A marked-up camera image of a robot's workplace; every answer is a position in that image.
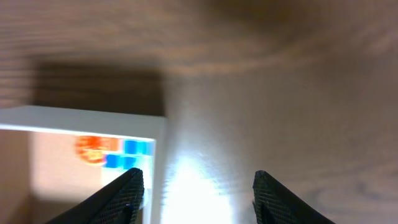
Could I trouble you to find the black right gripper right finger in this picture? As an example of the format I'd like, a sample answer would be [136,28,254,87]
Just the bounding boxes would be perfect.
[252,170,334,224]

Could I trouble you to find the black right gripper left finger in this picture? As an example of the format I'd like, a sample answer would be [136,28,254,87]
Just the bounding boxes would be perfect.
[47,168,144,224]

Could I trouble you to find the colourful puzzle cube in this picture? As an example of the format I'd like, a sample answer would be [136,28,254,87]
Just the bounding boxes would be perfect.
[101,139,155,208]

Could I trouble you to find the orange round wheel toy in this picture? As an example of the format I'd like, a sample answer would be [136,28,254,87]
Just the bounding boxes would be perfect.
[75,136,111,166]

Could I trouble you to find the white cardboard box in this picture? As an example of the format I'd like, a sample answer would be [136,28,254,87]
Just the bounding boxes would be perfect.
[1,106,166,223]

